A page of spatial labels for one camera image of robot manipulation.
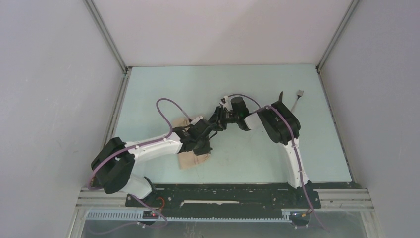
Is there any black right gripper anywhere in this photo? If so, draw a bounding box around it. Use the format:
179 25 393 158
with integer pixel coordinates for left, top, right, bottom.
209 105 240 131

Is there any black table knife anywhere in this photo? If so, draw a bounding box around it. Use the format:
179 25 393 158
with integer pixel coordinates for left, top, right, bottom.
278 91 283 102

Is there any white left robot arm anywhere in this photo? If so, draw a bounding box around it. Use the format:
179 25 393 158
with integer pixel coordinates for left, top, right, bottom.
91 117 215 207

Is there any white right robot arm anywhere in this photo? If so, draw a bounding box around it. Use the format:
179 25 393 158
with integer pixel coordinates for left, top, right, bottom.
209 93 309 207

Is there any beige cloth napkin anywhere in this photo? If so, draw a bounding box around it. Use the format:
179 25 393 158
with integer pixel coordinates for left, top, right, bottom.
171 118 210 170

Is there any right aluminium corner post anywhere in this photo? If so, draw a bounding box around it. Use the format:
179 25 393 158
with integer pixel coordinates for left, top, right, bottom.
316 0 361 73

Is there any left aluminium corner post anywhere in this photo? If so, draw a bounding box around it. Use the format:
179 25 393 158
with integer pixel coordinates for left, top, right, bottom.
83 0 128 74

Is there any white cable duct strip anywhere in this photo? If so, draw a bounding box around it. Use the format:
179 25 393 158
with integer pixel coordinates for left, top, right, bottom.
86 209 292 223

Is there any aluminium corner post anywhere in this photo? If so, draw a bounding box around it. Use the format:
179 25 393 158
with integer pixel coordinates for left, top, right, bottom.
316 0 361 73
83 0 128 74

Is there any silver fork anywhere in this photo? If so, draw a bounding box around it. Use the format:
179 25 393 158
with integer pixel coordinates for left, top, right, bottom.
291 90 304 112

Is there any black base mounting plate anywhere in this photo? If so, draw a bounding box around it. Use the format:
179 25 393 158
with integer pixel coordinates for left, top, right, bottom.
143 183 321 218

